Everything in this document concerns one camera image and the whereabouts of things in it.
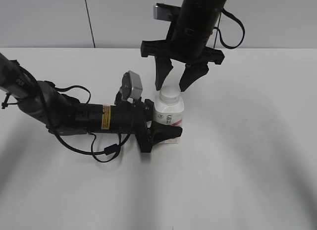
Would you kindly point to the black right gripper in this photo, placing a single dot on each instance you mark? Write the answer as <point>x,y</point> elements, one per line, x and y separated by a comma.
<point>185,45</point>

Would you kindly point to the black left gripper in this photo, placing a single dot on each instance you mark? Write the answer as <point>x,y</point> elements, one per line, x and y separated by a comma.
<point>131,118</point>

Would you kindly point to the white yili yogurt bottle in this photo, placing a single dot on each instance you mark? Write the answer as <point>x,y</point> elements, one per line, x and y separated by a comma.
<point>168,114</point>

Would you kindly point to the white plastic bottle cap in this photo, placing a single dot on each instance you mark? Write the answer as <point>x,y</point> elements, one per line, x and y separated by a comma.
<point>169,94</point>

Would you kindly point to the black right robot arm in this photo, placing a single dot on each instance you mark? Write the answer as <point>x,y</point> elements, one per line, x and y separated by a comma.
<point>191,26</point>

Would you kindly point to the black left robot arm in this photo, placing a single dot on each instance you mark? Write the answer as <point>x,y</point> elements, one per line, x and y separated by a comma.
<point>64,115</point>

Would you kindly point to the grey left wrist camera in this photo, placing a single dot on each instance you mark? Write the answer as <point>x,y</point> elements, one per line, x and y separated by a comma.
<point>131,86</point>

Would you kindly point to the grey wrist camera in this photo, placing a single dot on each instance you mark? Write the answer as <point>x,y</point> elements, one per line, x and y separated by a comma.
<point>165,12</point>
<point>131,86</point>

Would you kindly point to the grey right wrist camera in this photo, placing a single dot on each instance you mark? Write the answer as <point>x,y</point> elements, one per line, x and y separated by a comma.
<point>165,12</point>

